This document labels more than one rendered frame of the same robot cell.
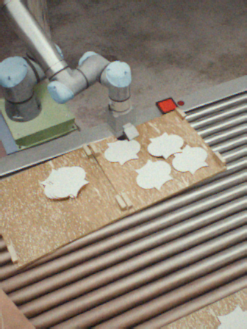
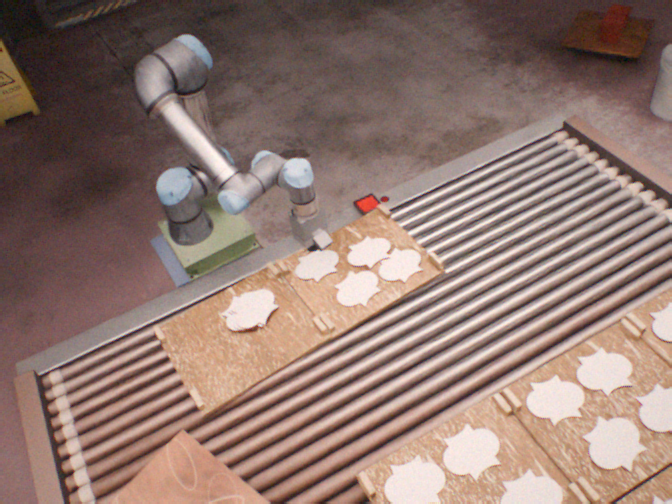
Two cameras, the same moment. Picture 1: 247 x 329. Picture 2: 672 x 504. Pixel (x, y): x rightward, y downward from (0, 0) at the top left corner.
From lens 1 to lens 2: 38 cm
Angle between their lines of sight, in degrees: 5
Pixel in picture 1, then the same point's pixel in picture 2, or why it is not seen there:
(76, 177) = (264, 302)
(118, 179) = (315, 299)
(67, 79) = (239, 186)
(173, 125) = (377, 227)
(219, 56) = (443, 135)
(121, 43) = (311, 132)
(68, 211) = (258, 344)
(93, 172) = (284, 295)
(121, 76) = (301, 175)
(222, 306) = (449, 428)
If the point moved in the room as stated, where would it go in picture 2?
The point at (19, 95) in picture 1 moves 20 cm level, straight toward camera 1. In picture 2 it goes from (185, 213) to (202, 253)
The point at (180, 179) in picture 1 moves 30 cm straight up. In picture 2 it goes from (390, 290) to (384, 218)
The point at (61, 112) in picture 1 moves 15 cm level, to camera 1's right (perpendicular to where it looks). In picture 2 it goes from (237, 228) to (281, 220)
